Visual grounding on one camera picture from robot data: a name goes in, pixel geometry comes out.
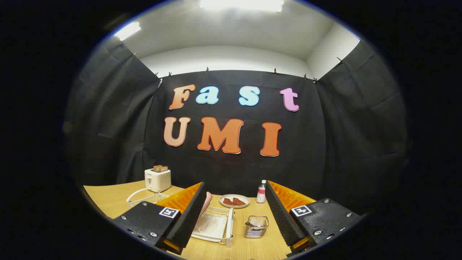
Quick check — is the white toaster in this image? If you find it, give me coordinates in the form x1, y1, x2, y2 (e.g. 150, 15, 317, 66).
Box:
144, 168, 172, 192

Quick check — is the small ceiling light panel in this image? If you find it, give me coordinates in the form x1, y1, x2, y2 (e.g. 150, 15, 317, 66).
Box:
115, 22, 142, 41

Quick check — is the pink plate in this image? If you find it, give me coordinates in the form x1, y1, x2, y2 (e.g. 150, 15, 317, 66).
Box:
200, 191, 213, 217

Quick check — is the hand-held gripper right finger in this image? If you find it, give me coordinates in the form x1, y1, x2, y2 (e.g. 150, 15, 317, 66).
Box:
265, 180, 362, 257

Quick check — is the metal wire basket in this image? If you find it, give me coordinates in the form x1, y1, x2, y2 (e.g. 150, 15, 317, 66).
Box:
244, 215, 269, 239

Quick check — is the beige plate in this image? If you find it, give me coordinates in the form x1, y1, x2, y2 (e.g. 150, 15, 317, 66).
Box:
219, 194, 250, 209

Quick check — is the white wire dish rack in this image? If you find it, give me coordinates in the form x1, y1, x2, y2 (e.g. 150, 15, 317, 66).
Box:
126, 188, 234, 248

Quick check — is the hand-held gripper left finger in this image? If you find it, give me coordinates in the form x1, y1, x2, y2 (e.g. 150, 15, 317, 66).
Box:
113, 182, 208, 256

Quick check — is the large ceiling light panel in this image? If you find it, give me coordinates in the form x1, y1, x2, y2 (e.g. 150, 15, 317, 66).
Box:
200, 0, 285, 13

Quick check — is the white drip tray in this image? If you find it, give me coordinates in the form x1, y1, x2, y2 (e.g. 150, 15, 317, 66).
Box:
195, 213, 228, 241

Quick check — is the black backdrop cloth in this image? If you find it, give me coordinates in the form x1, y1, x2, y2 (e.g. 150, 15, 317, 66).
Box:
65, 36, 410, 217

